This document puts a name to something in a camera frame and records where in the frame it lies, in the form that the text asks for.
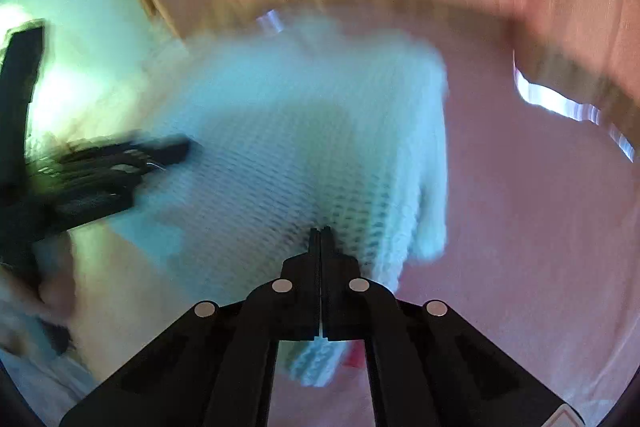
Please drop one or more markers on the person's left hand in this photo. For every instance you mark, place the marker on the person's left hand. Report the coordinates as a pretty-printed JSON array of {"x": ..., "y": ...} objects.
[{"x": 57, "y": 287}]

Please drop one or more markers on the wooden bed frame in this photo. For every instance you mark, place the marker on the wooden bed frame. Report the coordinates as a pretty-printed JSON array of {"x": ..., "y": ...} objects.
[{"x": 550, "y": 52}]

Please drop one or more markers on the white knit sweater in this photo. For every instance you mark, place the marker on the white knit sweater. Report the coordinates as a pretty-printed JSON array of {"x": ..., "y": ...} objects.
[{"x": 310, "y": 132}]

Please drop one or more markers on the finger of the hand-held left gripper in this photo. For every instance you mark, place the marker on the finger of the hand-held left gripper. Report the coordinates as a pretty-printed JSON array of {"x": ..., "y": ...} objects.
[
  {"x": 145, "y": 154},
  {"x": 95, "y": 204}
]

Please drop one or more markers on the pink patterned blanket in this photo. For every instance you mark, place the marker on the pink patterned blanket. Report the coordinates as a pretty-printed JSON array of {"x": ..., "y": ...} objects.
[{"x": 525, "y": 257}]

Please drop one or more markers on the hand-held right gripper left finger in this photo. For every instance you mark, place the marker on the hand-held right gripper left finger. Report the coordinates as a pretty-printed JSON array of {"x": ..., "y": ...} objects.
[{"x": 300, "y": 297}]

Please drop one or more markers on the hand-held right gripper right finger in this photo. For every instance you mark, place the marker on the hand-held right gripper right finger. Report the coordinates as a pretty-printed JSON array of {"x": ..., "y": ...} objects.
[{"x": 340, "y": 297}]

